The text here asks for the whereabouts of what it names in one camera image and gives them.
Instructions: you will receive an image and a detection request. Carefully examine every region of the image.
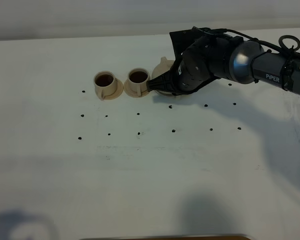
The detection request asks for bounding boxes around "beige teacup left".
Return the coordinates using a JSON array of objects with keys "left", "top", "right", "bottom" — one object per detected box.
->
[{"left": 93, "top": 71, "right": 117, "bottom": 101}]

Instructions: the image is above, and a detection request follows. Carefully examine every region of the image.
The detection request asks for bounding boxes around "beige saucer under left cup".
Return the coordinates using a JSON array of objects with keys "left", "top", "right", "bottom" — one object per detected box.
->
[{"left": 94, "top": 78, "right": 123, "bottom": 101}]

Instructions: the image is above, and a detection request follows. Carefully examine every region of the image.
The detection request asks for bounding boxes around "beige teapot with lid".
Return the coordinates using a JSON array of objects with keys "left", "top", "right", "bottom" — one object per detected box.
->
[{"left": 151, "top": 56, "right": 174, "bottom": 80}]

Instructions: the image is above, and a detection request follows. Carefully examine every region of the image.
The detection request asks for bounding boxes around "round beige teapot saucer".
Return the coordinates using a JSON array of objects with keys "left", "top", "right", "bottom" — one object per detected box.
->
[{"left": 155, "top": 90, "right": 190, "bottom": 99}]

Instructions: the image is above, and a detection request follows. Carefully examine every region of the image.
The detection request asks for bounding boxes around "beige teacup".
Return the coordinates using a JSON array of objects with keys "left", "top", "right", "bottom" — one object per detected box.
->
[
  {"left": 127, "top": 68, "right": 150, "bottom": 83},
  {"left": 93, "top": 71, "right": 117, "bottom": 101}
]

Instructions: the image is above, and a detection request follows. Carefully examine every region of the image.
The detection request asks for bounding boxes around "beige teacup centre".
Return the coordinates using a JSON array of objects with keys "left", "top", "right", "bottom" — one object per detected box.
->
[{"left": 127, "top": 68, "right": 150, "bottom": 83}]

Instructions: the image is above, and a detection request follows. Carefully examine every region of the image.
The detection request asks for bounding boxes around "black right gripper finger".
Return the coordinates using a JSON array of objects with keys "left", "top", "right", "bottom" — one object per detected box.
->
[{"left": 146, "top": 71, "right": 176, "bottom": 94}]

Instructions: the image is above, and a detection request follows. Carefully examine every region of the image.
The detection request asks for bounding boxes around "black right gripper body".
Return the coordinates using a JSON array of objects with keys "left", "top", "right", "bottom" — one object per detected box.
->
[{"left": 169, "top": 27, "right": 243, "bottom": 96}]

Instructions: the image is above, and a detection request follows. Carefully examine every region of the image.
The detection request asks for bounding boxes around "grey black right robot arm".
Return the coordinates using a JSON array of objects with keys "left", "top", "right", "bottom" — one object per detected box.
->
[{"left": 146, "top": 27, "right": 300, "bottom": 96}]

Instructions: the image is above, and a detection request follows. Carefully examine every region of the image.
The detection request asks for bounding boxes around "beige saucer under centre cup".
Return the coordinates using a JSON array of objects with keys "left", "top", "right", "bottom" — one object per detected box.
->
[{"left": 123, "top": 78, "right": 149, "bottom": 98}]

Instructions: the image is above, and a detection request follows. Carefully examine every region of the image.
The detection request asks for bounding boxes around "beige saucer under cup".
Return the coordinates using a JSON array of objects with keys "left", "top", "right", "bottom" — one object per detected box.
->
[
  {"left": 123, "top": 78, "right": 149, "bottom": 98},
  {"left": 94, "top": 78, "right": 123, "bottom": 101}
]

